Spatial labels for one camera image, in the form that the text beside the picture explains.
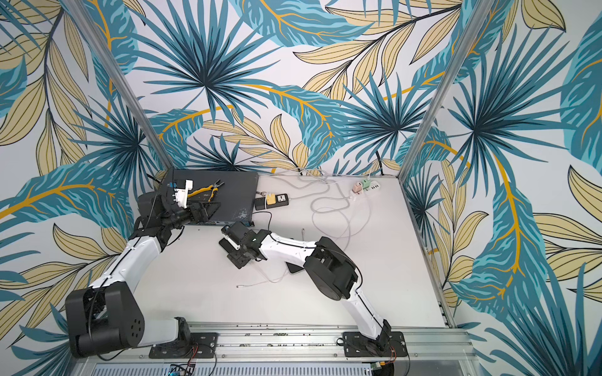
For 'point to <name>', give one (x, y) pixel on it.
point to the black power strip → (281, 200)
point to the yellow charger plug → (271, 199)
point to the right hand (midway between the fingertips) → (225, 268)
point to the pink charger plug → (357, 187)
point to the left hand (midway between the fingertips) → (213, 204)
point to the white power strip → (374, 186)
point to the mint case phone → (226, 245)
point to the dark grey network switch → (237, 193)
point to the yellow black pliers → (214, 187)
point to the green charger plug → (365, 183)
